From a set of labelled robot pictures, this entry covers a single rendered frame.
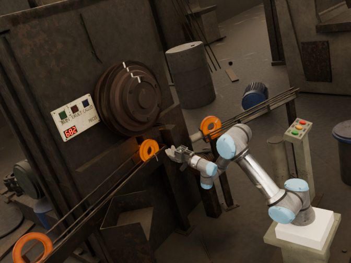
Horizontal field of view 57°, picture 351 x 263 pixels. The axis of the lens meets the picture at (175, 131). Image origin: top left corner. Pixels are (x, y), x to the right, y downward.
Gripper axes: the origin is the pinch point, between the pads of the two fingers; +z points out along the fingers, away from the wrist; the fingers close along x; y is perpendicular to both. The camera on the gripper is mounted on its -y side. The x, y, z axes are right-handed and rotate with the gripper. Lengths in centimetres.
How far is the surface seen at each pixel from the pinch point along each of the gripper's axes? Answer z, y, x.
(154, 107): 13.0, 25.4, -5.5
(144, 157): 13.6, -6.6, 6.7
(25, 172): 125, -55, 39
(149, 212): -17.5, -9.3, 38.7
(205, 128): -4.1, -2.1, -38.8
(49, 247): 12, -14, 83
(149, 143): 15.5, -0.6, -0.3
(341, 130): -82, -7, -99
